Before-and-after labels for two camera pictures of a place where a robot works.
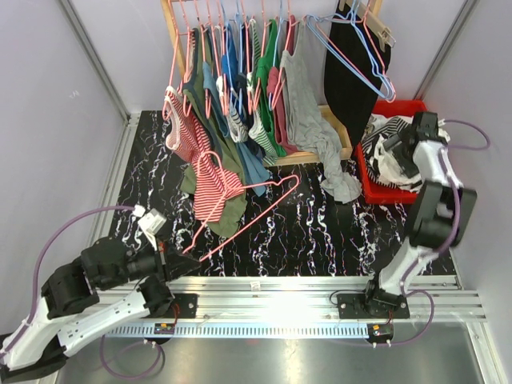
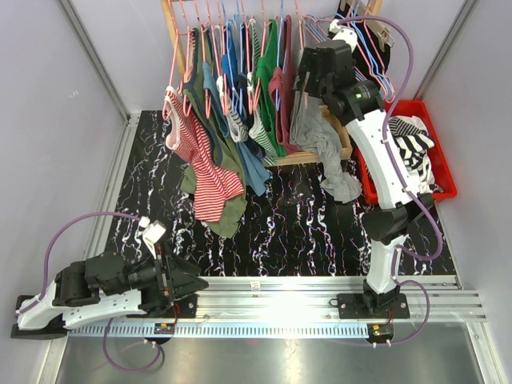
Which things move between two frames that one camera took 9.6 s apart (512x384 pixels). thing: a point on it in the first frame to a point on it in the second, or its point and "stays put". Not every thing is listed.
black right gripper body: x=408 y=166 to x=315 y=84
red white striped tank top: x=214 y=185 stays put
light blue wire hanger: x=372 y=59 to x=307 y=18
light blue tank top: x=252 y=163 stays put
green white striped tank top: x=258 y=130 stays put
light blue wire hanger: x=373 y=64 to x=384 y=74
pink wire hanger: x=271 y=184 to x=372 y=42
